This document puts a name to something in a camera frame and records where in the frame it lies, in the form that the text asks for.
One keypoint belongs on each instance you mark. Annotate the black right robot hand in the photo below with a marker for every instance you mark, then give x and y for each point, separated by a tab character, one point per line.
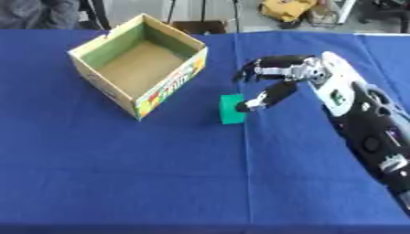
275	68

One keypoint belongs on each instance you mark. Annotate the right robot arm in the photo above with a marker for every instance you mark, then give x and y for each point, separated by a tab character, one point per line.
363	115

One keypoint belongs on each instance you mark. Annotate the open cardboard box green inside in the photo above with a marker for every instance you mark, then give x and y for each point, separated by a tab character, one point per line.
140	65

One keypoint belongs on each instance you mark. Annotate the green rectangular block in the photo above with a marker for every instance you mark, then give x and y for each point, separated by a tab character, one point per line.
230	109

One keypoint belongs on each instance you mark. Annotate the yellow bag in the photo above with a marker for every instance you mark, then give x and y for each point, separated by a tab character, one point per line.
287	9

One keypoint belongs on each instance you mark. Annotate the black tripod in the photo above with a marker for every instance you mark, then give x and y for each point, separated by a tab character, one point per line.
203	10

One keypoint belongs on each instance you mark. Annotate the person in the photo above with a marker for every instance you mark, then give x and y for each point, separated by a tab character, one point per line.
38	13

